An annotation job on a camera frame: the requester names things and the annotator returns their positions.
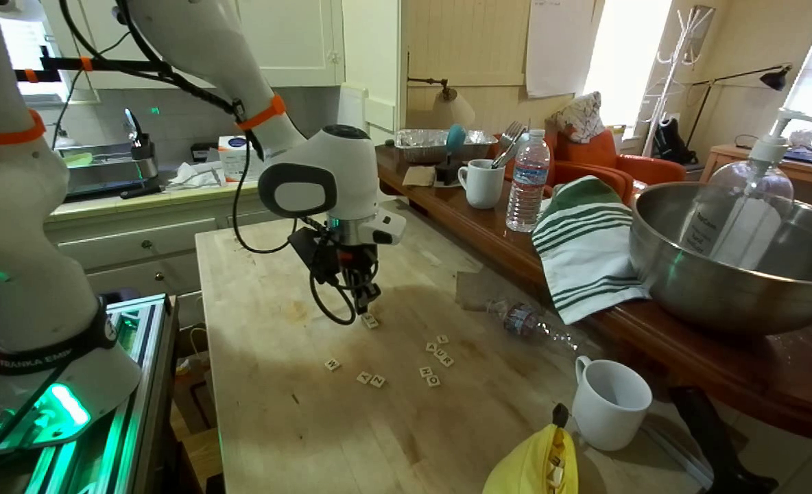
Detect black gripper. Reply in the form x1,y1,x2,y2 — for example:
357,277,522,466
328,233,383,319

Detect brown cardboard sheet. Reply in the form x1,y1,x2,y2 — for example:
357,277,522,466
401,163,440,193

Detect crushed clear plastic bottle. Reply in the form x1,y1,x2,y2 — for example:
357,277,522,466
456,270,584,356

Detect white ceramic mug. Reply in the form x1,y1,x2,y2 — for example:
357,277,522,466
567,353,655,456
456,156,507,212

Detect aluminum foil tray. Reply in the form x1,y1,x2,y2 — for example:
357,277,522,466
392,126,501,154

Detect clear water bottle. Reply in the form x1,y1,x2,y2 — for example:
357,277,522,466
501,126,553,235

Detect gooseneck lamp tan shade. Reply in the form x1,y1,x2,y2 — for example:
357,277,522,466
404,75,478,131

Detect crumpled white cloth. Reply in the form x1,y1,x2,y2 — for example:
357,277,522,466
168,160,228,193

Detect cream kitchen counter cabinet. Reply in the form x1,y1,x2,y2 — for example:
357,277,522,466
43,154,374,319

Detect green striped white towel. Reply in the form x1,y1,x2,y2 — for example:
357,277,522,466
529,174,652,330

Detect yellow banana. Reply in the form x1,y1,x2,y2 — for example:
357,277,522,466
481,403,584,494

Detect aluminum robot stand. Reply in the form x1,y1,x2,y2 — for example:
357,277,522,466
0,290,182,494

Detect black silver dispenser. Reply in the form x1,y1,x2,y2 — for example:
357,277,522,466
117,108,168,201

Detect patterned cloth bag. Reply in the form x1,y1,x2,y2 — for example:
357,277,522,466
548,89,607,146

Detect metal dish rack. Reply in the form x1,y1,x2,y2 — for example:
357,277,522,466
61,141,143,203

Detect orange chair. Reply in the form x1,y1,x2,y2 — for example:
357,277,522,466
545,126,692,205

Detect clear plastic sheet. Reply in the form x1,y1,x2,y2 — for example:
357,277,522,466
636,400,721,494

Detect large steel mixing bowl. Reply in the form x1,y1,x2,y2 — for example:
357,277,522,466
627,178,812,338

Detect white coat rack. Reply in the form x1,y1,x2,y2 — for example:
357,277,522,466
638,4,719,160

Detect clear pump dispenser bottle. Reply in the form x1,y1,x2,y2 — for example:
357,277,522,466
677,108,812,272

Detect dark wooden side table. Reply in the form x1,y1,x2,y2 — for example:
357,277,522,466
374,144,812,447

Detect black desk lamp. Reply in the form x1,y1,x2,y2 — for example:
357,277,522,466
684,63,795,149

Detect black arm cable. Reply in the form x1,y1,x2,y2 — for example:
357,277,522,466
57,0,363,330

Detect cream upper wall cabinet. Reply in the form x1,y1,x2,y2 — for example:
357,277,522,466
38,0,346,91

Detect white wall paper sheet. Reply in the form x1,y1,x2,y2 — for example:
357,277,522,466
525,0,607,102

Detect black camera boom bar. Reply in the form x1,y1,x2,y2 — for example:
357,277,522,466
17,43,173,89

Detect black stereo camera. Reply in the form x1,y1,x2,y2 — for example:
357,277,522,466
109,4,150,30

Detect black strap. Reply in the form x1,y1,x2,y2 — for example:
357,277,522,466
663,381,782,494

